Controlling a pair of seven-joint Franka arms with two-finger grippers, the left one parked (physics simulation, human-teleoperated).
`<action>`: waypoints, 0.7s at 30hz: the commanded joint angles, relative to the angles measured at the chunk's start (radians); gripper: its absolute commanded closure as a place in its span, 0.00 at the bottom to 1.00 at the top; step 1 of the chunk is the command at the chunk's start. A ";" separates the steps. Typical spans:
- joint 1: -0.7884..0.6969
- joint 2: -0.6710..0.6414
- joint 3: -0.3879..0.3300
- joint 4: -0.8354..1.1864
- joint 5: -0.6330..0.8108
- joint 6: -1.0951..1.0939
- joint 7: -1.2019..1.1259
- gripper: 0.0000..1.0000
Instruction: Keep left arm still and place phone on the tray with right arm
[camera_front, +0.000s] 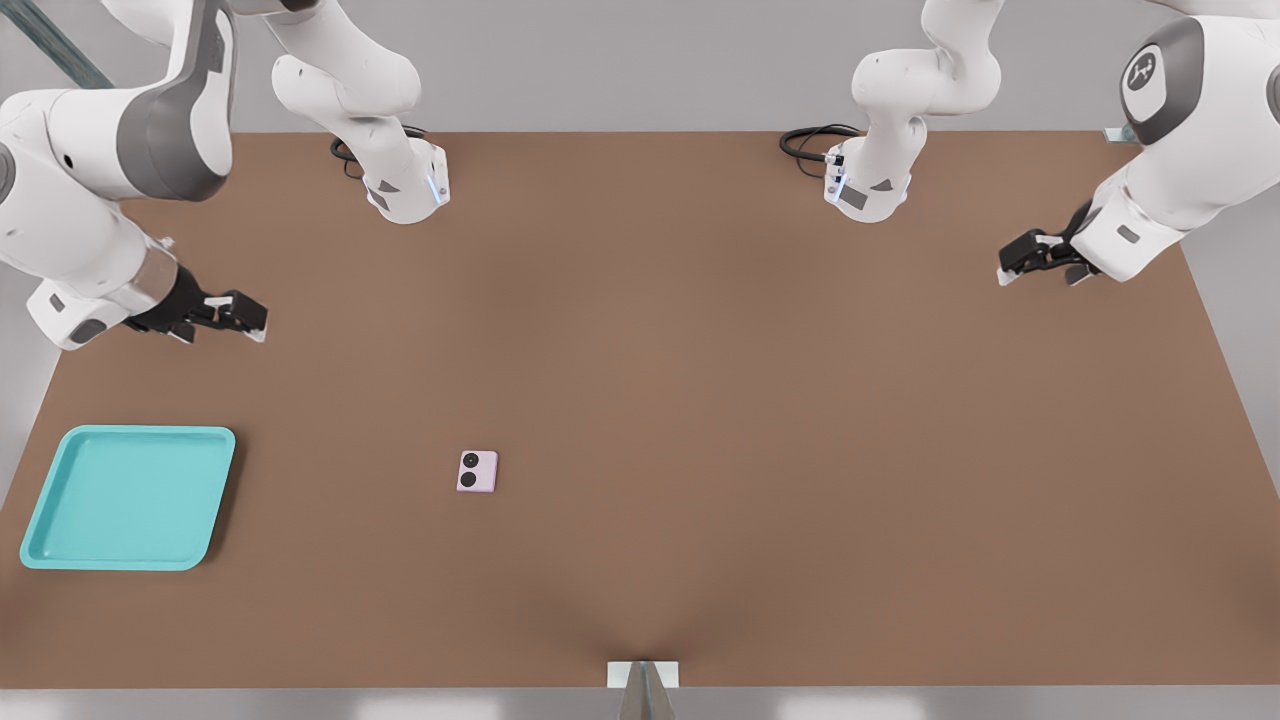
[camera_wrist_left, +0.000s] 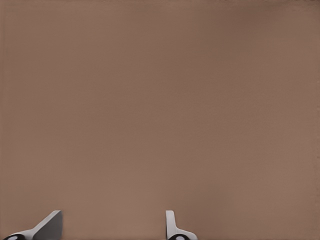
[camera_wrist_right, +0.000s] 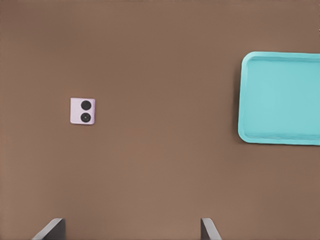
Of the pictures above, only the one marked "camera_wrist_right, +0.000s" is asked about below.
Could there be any pale lilac phone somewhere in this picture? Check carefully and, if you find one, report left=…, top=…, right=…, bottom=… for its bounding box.
left=69, top=97, right=96, bottom=126

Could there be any pale blue-green tray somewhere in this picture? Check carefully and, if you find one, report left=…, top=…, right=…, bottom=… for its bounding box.
left=237, top=51, right=320, bottom=146

